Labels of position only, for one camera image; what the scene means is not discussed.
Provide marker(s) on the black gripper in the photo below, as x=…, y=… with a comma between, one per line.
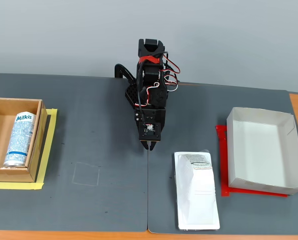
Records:
x=138, y=116

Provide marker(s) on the white sandwich package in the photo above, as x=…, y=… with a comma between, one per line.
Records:
x=197, y=190

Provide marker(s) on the red tape on arm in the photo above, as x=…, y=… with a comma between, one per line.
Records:
x=151, y=59

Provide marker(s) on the gray paper box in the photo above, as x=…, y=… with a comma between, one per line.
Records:
x=261, y=150

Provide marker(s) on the dark gray table mat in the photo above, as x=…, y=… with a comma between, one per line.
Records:
x=89, y=125
x=188, y=120

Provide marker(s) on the black table clamp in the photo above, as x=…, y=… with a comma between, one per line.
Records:
x=123, y=70

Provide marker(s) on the yellow tape marking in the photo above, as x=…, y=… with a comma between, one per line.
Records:
x=47, y=150

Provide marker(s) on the shallow brown cardboard tray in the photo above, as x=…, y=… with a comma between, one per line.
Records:
x=37, y=150

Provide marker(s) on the white Milkis drink can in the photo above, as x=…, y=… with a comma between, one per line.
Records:
x=20, y=140

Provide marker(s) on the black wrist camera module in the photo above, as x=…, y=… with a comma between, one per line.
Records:
x=150, y=131

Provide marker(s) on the black perforated base bracket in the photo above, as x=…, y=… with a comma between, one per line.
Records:
x=130, y=95

